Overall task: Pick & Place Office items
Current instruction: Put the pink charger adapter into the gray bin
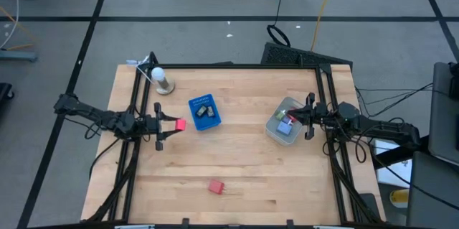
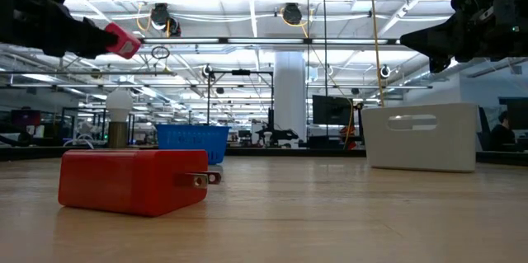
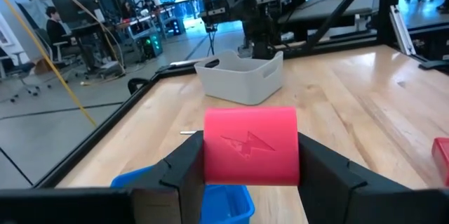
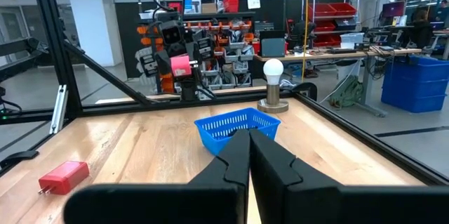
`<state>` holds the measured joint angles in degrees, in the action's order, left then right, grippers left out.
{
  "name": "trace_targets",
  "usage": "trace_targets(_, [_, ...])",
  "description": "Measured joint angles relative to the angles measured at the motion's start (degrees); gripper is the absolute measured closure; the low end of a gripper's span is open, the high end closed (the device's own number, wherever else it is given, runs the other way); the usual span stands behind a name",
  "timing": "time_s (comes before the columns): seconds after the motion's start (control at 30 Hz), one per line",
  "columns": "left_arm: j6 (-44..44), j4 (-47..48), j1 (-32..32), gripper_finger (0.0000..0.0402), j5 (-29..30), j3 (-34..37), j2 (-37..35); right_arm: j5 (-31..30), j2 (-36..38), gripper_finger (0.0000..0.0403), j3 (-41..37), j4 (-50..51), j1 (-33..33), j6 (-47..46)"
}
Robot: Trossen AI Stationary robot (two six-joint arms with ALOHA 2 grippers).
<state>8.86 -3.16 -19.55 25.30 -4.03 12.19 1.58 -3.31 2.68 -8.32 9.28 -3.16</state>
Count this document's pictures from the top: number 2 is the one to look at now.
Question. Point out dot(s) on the white pillar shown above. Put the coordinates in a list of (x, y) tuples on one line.
[(290, 90)]

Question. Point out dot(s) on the black monitor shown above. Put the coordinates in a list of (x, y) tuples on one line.
[(518, 114), (332, 109)]

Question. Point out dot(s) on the red wall charger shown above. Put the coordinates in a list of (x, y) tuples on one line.
[(132, 180)]

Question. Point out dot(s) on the white light bulb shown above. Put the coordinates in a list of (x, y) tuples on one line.
[(119, 104)]

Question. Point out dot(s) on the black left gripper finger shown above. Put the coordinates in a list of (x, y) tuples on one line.
[(86, 40)]

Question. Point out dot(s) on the black distant robot arm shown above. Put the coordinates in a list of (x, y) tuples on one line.
[(276, 135)]

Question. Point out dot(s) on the pink wall charger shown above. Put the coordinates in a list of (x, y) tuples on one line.
[(125, 42)]

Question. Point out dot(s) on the person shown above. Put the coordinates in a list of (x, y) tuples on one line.
[(501, 133)]

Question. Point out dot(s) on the long ceiling light bar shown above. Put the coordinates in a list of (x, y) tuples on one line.
[(264, 40)]

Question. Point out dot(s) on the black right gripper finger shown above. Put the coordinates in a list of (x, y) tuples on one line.
[(437, 40)]

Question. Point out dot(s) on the white plastic bin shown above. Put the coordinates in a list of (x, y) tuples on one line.
[(420, 147)]

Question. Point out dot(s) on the blue plastic basket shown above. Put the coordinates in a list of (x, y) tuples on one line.
[(191, 139)]

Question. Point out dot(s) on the maroon screen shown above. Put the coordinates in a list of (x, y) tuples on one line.
[(25, 118)]

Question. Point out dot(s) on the black aluminium table frame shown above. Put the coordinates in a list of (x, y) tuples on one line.
[(288, 152)]

